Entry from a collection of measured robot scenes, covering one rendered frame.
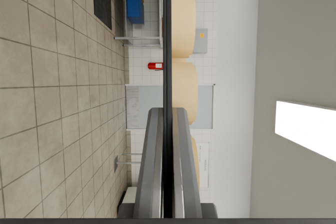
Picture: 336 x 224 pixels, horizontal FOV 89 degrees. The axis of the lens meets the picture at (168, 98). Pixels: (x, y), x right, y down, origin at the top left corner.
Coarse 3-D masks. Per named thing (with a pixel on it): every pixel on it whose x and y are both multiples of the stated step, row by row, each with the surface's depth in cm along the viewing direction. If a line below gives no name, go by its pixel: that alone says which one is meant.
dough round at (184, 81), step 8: (176, 64) 12; (184, 64) 12; (176, 72) 12; (184, 72) 12; (192, 72) 12; (176, 80) 12; (184, 80) 12; (192, 80) 12; (176, 88) 11; (184, 88) 11; (192, 88) 11; (176, 96) 11; (184, 96) 11; (192, 96) 11; (176, 104) 11; (184, 104) 11; (192, 104) 11; (192, 112) 12; (192, 120) 12
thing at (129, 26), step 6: (126, 0) 320; (126, 6) 319; (126, 12) 319; (126, 18) 319; (126, 24) 319; (132, 24) 373; (126, 30) 319; (132, 30) 372; (126, 36) 318; (132, 36) 314; (138, 36) 314; (144, 36) 314; (150, 36) 314; (156, 36) 314; (132, 42) 372; (162, 42) 376
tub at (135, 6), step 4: (128, 0) 319; (132, 0) 318; (136, 0) 318; (140, 0) 320; (128, 4) 319; (132, 4) 319; (136, 4) 319; (140, 4) 320; (128, 8) 320; (132, 8) 320; (136, 8) 320; (140, 8) 320; (128, 12) 321; (132, 12) 321; (136, 12) 321; (140, 12) 320; (128, 16) 323; (132, 16) 323; (136, 16) 323; (140, 16) 321; (132, 20) 344; (136, 20) 344; (140, 20) 344
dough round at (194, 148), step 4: (192, 140) 12; (192, 144) 12; (192, 148) 12; (196, 148) 12; (196, 152) 12; (196, 156) 12; (196, 160) 11; (196, 164) 11; (196, 168) 11; (196, 172) 11
